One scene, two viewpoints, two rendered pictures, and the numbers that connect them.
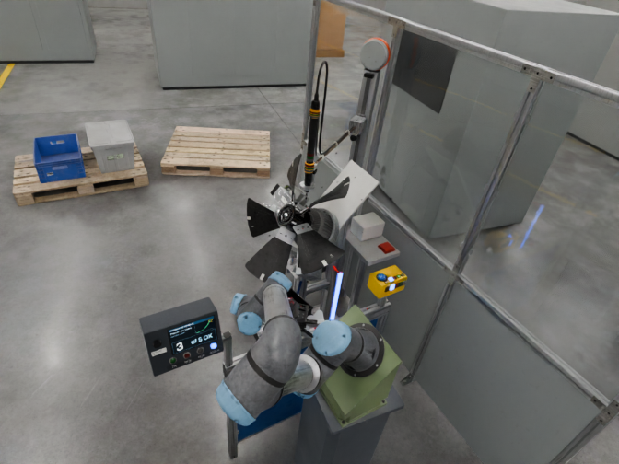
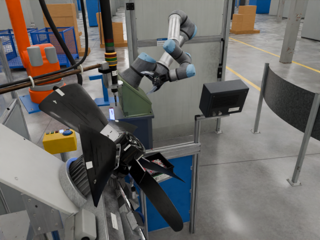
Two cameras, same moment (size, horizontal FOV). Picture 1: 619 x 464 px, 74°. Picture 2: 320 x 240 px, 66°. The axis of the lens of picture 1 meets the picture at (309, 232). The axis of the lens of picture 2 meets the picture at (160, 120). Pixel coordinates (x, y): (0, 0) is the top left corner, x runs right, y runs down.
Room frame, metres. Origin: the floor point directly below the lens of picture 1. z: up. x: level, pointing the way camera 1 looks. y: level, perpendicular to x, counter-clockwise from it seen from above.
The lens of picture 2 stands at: (2.45, 0.47, 1.74)
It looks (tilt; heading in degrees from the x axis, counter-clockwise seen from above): 27 degrees down; 197
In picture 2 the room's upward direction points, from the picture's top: 1 degrees counter-clockwise
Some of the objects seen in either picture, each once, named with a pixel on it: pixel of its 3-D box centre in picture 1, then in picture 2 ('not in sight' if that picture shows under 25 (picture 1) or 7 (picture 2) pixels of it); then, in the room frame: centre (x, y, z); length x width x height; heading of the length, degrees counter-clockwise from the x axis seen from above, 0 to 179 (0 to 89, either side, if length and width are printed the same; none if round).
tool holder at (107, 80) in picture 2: (309, 176); (110, 74); (1.64, 0.03, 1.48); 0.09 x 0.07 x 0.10; 158
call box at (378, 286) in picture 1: (387, 282); (60, 142); (1.48, -0.41, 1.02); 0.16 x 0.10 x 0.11; 123
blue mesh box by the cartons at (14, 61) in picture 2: not in sight; (19, 48); (-3.26, -5.43, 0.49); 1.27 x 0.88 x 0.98; 24
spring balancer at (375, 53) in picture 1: (375, 54); not in sight; (2.29, -0.24, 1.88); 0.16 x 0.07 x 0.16; 68
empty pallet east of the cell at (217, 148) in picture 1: (220, 150); not in sight; (4.49, 1.20, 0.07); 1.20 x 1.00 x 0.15; 98
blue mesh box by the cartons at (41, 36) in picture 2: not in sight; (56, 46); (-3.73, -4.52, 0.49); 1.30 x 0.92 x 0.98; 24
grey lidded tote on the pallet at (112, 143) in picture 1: (111, 145); not in sight; (3.86, 2.19, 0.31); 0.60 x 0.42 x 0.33; 31
